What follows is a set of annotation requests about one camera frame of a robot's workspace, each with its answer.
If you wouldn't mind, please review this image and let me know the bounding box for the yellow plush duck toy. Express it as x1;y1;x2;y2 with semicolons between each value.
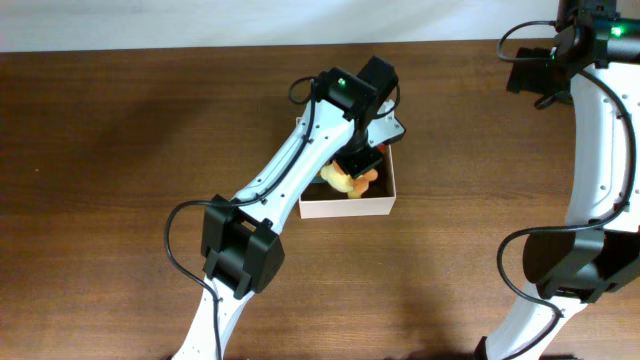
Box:
319;161;379;199

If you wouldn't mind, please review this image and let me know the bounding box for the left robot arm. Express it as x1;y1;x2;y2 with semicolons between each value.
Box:
171;56;406;359

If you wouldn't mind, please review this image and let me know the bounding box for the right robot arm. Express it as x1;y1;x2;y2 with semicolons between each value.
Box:
474;0;639;359

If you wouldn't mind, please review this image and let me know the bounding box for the white cardboard box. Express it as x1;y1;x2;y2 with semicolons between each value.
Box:
297;146;397;219

